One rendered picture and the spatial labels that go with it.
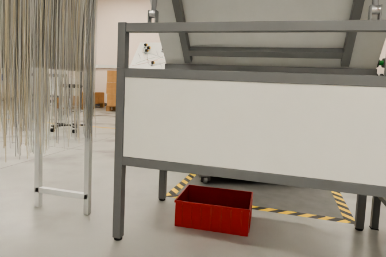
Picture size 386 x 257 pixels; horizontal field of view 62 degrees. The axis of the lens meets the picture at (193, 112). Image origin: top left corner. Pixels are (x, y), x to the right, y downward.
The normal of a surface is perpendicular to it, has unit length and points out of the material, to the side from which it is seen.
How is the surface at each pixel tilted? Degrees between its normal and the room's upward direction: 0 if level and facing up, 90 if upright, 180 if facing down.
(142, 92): 90
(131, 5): 90
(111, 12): 90
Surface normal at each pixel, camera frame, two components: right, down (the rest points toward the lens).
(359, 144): -0.28, 0.07
